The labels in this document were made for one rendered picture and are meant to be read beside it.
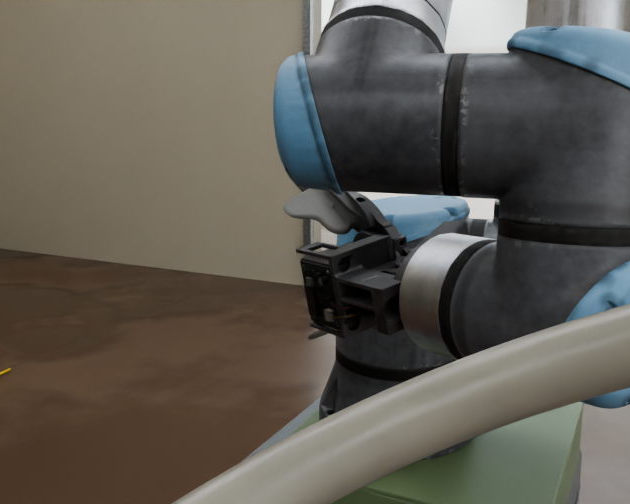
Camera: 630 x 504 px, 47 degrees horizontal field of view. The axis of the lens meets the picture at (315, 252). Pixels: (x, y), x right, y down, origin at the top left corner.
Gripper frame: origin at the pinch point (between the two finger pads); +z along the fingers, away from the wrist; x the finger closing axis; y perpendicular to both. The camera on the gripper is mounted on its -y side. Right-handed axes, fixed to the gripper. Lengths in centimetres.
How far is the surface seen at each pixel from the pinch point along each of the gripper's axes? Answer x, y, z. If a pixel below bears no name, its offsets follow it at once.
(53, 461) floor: 108, 1, 207
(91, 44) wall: -59, -158, 536
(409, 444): -4.0, 22.0, -39.9
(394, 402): -5.4, 21.7, -39.0
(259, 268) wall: 126, -203, 411
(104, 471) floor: 112, -12, 189
